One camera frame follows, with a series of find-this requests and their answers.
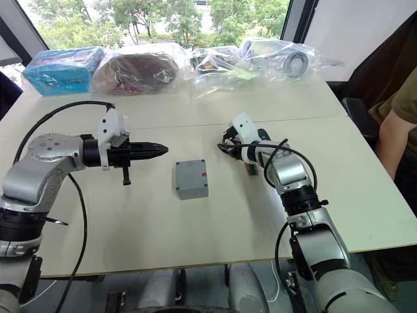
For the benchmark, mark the blue carton in plastic wrap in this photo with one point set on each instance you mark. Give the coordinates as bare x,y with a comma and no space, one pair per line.
62,70

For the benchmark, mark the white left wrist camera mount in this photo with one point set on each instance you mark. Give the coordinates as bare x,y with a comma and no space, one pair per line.
110,125

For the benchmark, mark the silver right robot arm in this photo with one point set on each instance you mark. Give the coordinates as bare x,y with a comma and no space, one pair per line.
322,247

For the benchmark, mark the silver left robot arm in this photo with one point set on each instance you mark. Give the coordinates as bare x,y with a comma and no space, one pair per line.
29,176

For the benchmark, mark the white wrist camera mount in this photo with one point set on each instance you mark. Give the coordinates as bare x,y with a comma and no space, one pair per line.
244,125
110,125

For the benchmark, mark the plastic bag with maroon items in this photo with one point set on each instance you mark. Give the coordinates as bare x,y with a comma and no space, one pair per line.
137,70

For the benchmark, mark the plastic bag with mixed items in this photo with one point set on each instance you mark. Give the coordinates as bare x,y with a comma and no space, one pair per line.
221,70

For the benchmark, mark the black window frame post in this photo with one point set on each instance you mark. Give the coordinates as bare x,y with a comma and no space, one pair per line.
298,18
23,26

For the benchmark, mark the dark purple chair back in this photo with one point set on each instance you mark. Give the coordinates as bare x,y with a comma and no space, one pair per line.
8,94

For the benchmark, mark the grey round roll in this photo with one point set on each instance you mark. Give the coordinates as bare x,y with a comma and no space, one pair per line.
294,64

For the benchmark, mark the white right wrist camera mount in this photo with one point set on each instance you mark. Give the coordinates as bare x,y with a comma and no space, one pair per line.
244,125

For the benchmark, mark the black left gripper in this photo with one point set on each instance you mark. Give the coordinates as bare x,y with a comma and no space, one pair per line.
122,154

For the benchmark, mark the grey plastic junction box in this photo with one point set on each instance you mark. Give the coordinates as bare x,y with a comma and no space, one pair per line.
193,193

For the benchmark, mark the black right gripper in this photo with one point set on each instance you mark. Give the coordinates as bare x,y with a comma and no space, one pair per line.
232,137

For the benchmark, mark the plastic bag with grey roll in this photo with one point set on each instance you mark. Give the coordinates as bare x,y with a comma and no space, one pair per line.
277,55

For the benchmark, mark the person's bare forearm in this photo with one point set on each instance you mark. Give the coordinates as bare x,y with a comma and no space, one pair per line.
389,137

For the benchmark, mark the black chair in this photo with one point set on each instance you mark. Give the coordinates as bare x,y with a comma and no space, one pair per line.
358,115

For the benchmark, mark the grey box lid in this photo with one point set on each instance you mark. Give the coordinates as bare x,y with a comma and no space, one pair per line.
190,173

